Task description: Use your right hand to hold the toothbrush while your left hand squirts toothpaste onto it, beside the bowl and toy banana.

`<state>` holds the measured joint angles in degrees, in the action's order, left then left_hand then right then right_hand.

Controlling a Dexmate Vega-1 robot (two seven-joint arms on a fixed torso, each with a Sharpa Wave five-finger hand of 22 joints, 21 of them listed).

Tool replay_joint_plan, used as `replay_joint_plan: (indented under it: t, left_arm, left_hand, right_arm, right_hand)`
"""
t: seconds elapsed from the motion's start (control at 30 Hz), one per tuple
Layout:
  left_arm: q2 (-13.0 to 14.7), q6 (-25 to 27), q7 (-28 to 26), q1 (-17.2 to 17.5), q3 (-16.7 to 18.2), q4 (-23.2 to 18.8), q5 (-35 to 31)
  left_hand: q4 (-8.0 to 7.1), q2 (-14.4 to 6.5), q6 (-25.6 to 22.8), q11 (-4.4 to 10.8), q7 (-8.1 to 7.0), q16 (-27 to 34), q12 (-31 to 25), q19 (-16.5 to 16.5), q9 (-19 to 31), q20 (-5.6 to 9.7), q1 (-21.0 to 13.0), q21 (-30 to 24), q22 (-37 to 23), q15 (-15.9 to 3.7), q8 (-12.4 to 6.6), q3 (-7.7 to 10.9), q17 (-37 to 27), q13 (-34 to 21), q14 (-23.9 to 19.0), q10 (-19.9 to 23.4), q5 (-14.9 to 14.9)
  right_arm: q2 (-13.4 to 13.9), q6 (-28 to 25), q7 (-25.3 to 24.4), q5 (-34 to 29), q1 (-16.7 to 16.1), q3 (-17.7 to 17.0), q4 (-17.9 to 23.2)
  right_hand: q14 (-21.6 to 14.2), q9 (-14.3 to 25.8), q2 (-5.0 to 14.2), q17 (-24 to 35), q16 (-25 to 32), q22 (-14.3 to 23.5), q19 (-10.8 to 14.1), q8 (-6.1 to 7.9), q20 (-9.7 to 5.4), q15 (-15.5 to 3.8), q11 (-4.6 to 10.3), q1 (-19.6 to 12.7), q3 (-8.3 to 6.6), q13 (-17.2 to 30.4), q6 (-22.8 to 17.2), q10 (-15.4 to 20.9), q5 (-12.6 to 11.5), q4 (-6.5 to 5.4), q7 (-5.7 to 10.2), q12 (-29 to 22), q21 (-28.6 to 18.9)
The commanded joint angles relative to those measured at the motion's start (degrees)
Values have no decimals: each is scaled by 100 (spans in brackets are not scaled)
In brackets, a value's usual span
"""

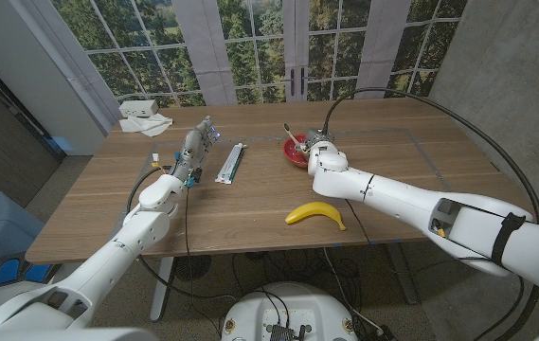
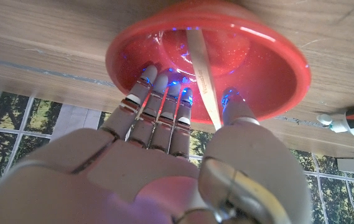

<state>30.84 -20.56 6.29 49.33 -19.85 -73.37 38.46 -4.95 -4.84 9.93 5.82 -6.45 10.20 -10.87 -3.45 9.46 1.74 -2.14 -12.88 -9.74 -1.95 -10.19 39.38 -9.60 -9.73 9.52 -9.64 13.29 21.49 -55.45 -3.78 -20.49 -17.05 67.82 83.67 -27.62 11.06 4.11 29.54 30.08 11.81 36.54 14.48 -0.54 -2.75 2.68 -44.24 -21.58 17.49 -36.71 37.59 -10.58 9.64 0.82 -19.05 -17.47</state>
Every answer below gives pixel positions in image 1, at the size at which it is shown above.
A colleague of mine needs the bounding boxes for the yellow toy banana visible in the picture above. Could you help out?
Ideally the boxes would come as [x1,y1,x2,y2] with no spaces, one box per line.
[284,201,348,232]

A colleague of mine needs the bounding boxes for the green white toothpaste tube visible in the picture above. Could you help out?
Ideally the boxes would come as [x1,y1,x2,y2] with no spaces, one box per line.
[214,143,248,186]

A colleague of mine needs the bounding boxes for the white robot torso edge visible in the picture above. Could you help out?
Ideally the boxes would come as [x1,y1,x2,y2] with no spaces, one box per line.
[0,327,159,341]

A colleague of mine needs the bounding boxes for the white power strip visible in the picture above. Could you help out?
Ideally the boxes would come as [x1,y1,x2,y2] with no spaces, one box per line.
[118,99,160,118]

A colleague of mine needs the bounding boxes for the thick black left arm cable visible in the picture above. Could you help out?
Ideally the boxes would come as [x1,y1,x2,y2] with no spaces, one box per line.
[124,165,238,304]

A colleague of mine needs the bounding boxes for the white crumpled tissue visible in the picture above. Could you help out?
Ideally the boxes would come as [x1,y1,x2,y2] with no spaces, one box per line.
[118,112,174,138]

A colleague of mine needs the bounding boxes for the wooden toothbrush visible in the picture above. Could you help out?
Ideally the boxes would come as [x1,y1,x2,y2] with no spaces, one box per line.
[281,123,311,158]

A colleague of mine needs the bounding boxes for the blue foot pedals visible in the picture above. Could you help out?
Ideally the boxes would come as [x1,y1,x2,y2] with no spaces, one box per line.
[0,253,56,289]

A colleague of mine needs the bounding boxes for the red bowl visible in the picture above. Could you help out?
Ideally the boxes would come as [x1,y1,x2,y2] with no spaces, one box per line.
[281,134,314,170]

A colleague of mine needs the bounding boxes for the black round floor device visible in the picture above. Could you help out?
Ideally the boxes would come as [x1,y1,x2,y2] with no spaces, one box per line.
[173,254,212,283]

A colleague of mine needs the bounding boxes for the printed window backdrop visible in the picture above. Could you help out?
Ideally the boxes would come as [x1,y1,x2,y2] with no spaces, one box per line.
[50,0,469,108]

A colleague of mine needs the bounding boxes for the black arm strap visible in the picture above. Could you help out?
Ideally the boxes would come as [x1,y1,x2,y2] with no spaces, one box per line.
[490,211,527,270]

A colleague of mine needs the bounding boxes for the black floor cable tangle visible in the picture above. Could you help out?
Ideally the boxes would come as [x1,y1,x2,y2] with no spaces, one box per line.
[230,245,363,307]

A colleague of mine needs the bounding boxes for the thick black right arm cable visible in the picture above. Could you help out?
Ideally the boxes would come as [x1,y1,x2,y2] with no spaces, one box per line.
[321,86,539,341]

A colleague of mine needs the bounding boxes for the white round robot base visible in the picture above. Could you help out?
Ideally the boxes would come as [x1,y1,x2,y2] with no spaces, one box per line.
[221,281,358,341]

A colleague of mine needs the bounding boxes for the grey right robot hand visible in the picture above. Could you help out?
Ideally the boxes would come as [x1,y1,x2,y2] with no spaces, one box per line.
[296,126,336,160]

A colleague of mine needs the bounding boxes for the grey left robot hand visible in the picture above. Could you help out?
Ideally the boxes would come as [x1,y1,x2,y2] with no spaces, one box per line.
[171,115,222,189]

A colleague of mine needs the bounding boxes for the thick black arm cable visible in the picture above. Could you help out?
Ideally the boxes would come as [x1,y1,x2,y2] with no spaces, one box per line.
[124,165,238,304]
[321,86,539,341]

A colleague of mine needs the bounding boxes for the thin black left wrist cable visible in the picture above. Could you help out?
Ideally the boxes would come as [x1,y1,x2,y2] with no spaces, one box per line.
[183,185,225,335]

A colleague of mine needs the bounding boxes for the white table leg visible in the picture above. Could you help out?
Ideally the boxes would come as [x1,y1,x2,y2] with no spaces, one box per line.
[149,256,175,323]

